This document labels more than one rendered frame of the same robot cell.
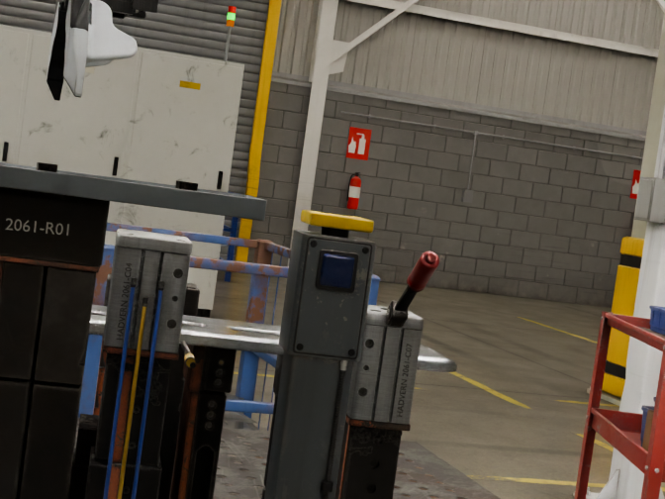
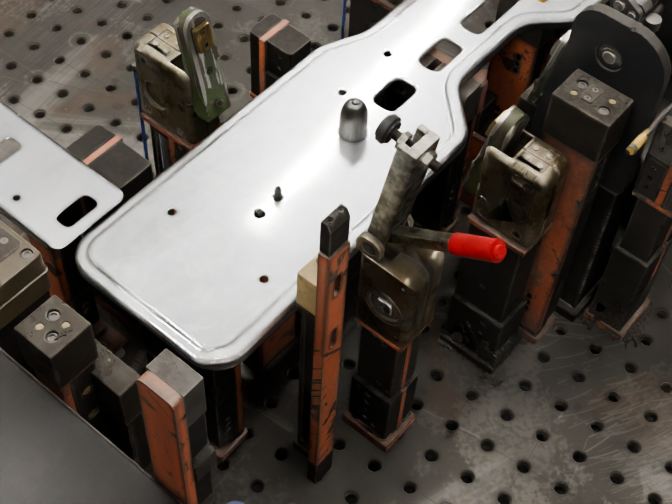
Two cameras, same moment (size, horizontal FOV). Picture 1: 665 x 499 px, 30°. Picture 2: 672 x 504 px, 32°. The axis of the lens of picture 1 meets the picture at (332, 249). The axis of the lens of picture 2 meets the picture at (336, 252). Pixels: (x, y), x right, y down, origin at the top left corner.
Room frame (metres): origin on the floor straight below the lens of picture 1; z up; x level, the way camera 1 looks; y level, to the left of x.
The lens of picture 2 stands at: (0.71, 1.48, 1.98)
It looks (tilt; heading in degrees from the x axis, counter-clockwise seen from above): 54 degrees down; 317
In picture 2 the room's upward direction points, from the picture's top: 4 degrees clockwise
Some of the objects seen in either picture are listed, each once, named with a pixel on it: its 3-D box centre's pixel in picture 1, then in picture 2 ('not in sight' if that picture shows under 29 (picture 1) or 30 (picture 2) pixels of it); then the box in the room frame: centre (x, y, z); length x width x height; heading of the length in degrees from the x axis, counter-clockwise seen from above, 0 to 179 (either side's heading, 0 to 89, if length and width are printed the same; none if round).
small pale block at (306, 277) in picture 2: not in sight; (316, 368); (1.18, 1.06, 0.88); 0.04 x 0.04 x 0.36; 10
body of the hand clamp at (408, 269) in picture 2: not in sight; (389, 345); (1.16, 0.97, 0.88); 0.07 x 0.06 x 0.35; 10
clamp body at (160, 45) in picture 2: not in sight; (184, 148); (1.53, 0.98, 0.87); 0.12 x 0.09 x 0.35; 10
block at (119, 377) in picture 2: not in sight; (105, 422); (1.28, 1.26, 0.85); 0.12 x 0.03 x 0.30; 10
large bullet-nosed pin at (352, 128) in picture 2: not in sight; (353, 121); (1.34, 0.88, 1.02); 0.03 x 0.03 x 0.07
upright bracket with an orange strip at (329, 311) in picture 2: not in sight; (326, 365); (1.15, 1.07, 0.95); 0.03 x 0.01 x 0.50; 100
